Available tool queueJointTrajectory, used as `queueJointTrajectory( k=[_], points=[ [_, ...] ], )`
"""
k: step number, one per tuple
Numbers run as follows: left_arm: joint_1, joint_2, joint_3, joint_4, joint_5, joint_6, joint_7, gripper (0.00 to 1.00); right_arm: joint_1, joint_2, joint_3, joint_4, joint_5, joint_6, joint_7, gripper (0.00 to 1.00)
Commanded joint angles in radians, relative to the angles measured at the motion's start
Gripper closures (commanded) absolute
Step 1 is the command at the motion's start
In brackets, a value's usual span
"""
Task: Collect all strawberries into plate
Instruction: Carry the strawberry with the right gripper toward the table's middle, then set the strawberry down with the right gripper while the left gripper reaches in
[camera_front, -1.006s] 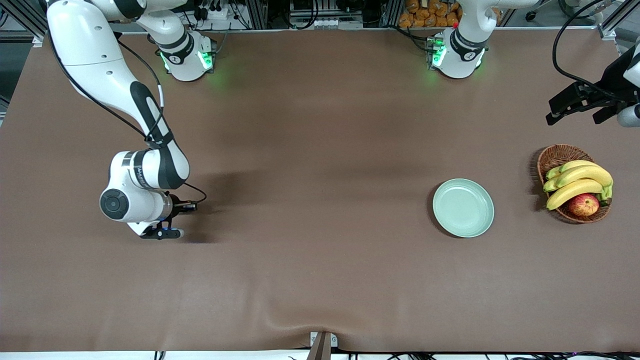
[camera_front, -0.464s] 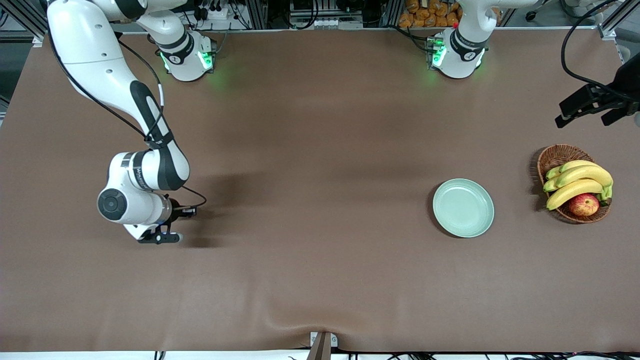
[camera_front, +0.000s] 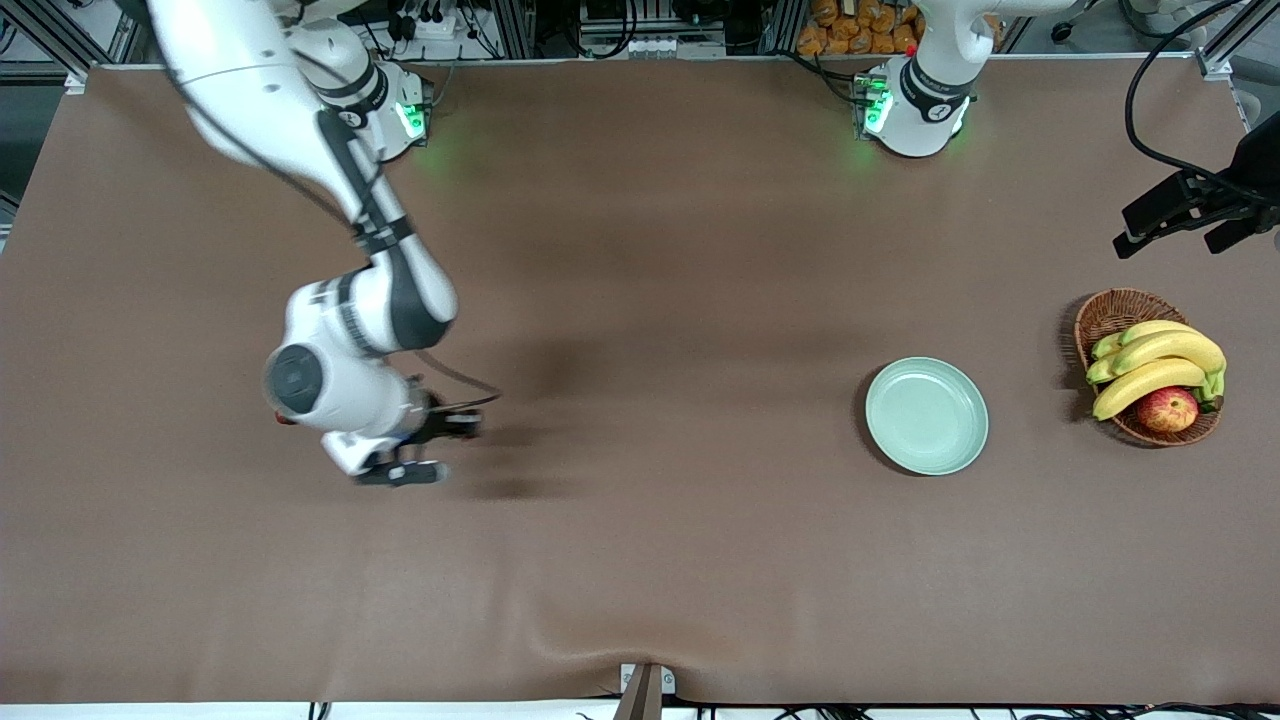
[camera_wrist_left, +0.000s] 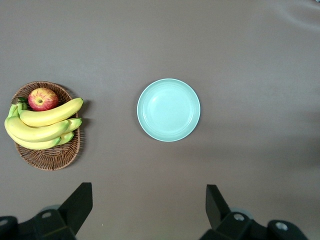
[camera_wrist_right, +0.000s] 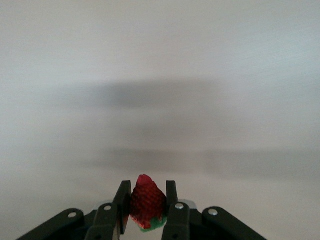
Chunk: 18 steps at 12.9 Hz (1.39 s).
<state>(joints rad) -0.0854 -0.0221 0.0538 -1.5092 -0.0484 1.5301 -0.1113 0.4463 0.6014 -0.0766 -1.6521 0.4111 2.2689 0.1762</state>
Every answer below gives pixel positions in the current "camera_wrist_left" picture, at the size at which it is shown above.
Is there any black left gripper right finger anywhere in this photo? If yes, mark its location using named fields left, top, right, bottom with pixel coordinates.
left=199, top=184, right=309, bottom=240

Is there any small green-tipped banana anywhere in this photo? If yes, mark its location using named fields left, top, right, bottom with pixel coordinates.
left=56, top=131, right=76, bottom=146
left=63, top=117, right=83, bottom=134

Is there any yellow banana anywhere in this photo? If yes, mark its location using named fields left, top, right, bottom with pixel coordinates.
left=11, top=136, right=62, bottom=151
left=4, top=104, right=71, bottom=143
left=18, top=97, right=85, bottom=127

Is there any red yellow apple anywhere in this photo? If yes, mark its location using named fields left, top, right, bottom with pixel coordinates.
left=27, top=87, right=59, bottom=112

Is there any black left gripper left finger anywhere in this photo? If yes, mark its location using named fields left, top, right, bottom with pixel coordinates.
left=0, top=182, right=94, bottom=240

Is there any brown table mat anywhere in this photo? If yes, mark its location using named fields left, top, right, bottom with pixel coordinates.
left=0, top=0, right=320, bottom=240

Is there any light green round plate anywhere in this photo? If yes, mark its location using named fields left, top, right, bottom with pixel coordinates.
left=136, top=78, right=201, bottom=142

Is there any brown wicker basket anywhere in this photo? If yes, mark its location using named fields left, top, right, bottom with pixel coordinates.
left=10, top=80, right=81, bottom=172

